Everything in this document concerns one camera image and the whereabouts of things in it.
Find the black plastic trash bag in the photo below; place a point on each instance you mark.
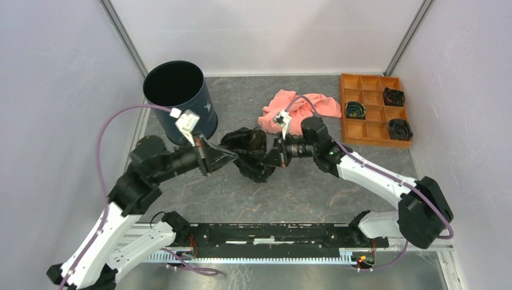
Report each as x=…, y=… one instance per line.
x=251, y=147

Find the pink crumpled cloth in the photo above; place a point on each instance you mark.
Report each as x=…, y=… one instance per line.
x=301, y=109

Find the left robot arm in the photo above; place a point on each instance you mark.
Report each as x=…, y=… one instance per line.
x=97, y=263

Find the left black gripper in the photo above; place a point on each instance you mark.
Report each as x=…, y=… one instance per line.
x=203, y=150

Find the rolled trash bag with yellow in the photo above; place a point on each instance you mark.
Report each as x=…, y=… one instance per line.
x=355, y=110

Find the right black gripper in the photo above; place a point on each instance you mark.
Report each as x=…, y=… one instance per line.
x=282, y=159

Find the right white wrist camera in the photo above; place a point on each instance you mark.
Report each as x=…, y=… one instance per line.
x=283, y=120

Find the orange wooden compartment tray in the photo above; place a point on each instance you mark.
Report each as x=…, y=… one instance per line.
x=372, y=129

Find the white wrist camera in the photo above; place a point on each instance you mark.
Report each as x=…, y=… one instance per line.
x=283, y=120
x=186, y=121

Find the dark blue trash bin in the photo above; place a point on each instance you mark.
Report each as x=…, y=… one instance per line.
x=181, y=84

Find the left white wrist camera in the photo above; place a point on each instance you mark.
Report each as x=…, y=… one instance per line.
x=186, y=121

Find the rolled trash bag top right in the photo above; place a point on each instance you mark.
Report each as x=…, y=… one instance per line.
x=393, y=97

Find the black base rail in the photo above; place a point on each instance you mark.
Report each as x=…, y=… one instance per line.
x=280, y=240

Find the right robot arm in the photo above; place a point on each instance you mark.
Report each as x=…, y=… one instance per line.
x=421, y=213

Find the rolled trash bag bottom right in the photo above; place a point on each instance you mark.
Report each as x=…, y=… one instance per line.
x=399, y=129

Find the white toothed cable duct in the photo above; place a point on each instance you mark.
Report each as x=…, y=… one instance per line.
x=342, y=258

